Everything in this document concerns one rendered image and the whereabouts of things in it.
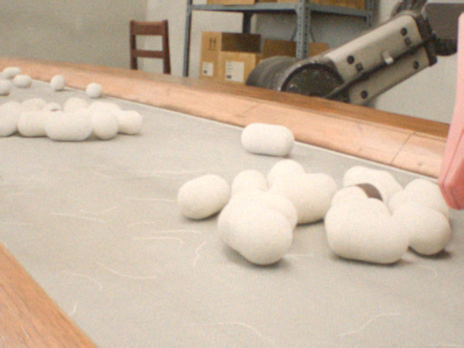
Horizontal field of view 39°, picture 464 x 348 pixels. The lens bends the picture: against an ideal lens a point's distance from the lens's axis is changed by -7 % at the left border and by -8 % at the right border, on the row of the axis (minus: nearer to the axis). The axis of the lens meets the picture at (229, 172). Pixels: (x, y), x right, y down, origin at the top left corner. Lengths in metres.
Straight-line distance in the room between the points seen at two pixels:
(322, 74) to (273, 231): 0.78
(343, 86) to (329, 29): 2.55
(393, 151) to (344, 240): 0.23
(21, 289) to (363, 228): 0.14
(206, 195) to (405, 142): 0.22
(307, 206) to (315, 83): 0.71
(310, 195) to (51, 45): 5.00
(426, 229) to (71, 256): 0.14
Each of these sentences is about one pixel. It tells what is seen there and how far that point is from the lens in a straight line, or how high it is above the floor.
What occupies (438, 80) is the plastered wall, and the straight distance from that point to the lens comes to 3.00.
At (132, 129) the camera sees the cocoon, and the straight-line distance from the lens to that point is 0.55.
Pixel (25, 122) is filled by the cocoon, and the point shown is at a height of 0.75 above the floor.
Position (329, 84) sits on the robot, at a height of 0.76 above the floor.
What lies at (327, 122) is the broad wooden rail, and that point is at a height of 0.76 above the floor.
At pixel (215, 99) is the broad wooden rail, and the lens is 0.68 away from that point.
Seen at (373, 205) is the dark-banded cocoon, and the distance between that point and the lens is 0.29.
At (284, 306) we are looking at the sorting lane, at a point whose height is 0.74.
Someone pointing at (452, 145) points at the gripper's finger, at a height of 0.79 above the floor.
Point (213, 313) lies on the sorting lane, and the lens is 0.21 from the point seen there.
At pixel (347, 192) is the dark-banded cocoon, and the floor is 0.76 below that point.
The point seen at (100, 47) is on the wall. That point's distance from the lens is 5.41.
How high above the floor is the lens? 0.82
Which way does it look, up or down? 11 degrees down
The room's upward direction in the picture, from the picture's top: 3 degrees clockwise
